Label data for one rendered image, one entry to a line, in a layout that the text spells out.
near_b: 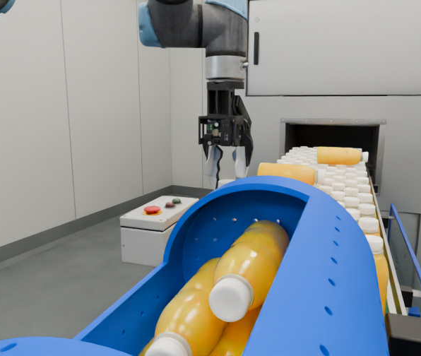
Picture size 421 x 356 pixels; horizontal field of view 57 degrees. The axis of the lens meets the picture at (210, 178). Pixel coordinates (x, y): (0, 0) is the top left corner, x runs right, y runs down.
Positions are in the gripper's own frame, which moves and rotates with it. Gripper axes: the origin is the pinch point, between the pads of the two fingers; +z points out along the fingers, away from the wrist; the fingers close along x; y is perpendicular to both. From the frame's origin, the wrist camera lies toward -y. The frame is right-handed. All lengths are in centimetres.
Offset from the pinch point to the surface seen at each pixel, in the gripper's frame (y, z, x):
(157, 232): 7.2, 9.3, -12.5
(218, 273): 37.6, 1.2, 10.6
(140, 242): 7.3, 12.0, -16.3
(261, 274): 36.8, 1.0, 15.0
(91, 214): -261, 102, -231
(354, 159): -83, 5, 25
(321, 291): 48, -4, 21
